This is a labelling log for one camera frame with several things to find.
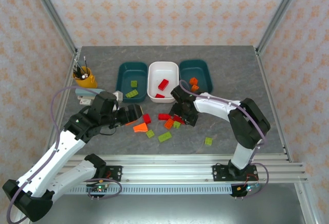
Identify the orange large sloped lego brick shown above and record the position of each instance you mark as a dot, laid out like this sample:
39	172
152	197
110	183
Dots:
140	127

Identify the red lego brick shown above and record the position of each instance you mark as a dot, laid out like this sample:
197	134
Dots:
164	116
178	119
163	84
147	119
160	95

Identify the green long lego brick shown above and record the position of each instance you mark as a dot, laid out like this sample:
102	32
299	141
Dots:
164	137
131	93

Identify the green small lego brick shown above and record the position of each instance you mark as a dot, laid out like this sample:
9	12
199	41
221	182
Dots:
150	133
134	84
176	124
208	141

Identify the small white box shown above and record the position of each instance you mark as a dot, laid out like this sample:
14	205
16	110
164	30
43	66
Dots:
84	102

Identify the light blue stapler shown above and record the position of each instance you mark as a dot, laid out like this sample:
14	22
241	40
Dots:
86	93

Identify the teal plastic container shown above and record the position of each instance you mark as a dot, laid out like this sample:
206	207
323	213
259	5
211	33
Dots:
131	72
195	68

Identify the yellow pen cup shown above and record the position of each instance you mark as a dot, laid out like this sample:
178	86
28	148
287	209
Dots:
87	81

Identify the white plastic container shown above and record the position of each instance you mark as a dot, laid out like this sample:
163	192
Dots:
163	71

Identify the white ball tipped stick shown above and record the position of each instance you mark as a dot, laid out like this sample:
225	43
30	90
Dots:
84	75

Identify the black pen with white tip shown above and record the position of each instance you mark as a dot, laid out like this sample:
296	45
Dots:
85	62
77	66

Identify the small circuit board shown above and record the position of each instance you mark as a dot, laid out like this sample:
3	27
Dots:
99	188
248	188

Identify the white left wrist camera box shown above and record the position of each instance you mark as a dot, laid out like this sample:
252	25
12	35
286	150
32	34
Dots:
118	96

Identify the aluminium table side rail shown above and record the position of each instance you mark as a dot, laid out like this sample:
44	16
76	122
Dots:
69	80
272	100

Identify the aluminium mounting rail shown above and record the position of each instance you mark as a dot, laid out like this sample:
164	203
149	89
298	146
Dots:
167	168

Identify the aluminium frame post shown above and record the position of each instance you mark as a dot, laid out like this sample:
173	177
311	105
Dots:
52	16
277	13

